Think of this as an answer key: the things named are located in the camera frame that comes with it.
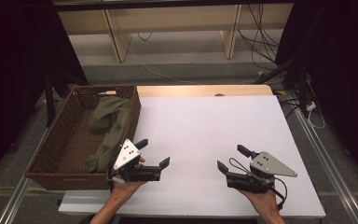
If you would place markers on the olive green cloth garment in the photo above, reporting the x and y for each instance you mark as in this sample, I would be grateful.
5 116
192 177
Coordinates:
108 109

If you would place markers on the black metal crossbar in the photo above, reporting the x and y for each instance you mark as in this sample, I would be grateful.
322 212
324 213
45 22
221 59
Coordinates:
167 5

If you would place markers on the aluminium floor rail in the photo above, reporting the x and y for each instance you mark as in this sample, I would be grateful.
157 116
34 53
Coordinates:
18 189
332 168

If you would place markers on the white power adapter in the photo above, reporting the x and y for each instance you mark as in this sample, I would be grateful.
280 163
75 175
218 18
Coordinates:
310 106

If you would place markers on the brown wicker basket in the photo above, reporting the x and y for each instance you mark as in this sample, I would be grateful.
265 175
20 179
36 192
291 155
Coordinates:
68 146

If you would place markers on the yellow tape piece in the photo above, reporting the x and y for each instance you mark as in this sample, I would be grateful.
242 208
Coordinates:
280 92
260 73

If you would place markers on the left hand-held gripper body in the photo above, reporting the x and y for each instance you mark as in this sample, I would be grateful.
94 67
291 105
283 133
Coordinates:
127 155

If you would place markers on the light wooden shelf unit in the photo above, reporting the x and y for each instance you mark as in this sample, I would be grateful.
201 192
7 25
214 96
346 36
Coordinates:
174 18

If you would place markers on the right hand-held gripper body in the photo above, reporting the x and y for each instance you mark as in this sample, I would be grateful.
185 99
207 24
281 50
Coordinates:
270 166

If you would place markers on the person's left hand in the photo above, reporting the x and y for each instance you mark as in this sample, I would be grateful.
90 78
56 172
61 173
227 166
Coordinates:
124 189

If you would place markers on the black curtain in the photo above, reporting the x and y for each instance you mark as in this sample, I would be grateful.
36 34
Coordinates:
12 62
348 62

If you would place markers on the beige basket tag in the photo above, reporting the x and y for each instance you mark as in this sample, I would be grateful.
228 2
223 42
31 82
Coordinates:
107 92

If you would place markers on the person's right hand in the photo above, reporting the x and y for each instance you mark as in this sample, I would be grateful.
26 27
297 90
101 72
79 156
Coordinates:
264 202

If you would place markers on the black metal stand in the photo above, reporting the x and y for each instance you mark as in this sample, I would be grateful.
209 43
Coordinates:
49 105
273 73

